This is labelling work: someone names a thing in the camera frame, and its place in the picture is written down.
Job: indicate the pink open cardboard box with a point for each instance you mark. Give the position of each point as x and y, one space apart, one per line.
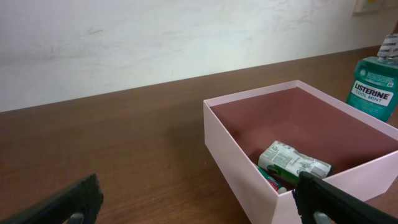
239 127

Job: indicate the white green packet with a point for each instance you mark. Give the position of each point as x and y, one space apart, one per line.
287 163

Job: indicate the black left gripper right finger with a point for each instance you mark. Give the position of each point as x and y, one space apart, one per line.
319 202

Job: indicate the teal mouthwash bottle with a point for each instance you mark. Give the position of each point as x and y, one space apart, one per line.
374 90

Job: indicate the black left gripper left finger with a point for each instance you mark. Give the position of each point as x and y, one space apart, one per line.
78 203

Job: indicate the green toothpaste tube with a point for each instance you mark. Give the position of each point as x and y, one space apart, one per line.
275 185

